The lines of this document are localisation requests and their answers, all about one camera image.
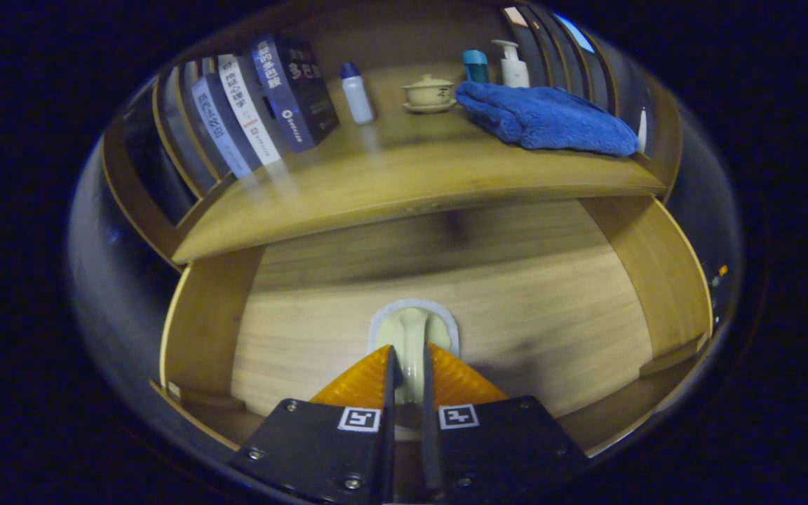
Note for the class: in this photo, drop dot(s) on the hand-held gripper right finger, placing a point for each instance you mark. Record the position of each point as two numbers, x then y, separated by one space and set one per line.
502 449

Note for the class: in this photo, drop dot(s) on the white book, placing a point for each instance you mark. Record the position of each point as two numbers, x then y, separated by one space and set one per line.
246 109

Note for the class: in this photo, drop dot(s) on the beige lidded ceramic teacup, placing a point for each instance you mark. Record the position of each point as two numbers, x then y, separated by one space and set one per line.
429 92

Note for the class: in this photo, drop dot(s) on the white pump bottle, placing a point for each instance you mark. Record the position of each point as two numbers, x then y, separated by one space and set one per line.
513 70

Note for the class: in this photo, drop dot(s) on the black backdrop cloth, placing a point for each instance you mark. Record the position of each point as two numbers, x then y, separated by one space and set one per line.
95 280

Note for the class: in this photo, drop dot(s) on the teal bottle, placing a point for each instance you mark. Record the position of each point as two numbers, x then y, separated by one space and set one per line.
475 66

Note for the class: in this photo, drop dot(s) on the wooden drawer with black knob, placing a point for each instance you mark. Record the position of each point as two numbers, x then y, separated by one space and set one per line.
516 315

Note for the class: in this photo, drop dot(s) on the folded blue towel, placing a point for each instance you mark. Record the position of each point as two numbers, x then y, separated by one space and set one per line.
544 119

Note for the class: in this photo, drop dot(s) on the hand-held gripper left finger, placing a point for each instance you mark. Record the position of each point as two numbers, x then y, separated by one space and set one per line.
320 449

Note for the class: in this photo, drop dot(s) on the dark blue book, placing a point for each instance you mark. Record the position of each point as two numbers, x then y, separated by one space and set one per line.
299 91

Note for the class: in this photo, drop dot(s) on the light blue book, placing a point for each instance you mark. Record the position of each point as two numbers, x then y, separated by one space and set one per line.
218 126

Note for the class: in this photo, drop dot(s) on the white bottle with blue cap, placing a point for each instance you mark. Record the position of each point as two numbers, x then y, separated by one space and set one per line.
358 98

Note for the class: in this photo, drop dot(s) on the wooden countertop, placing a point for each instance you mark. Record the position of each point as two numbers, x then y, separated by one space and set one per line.
404 182

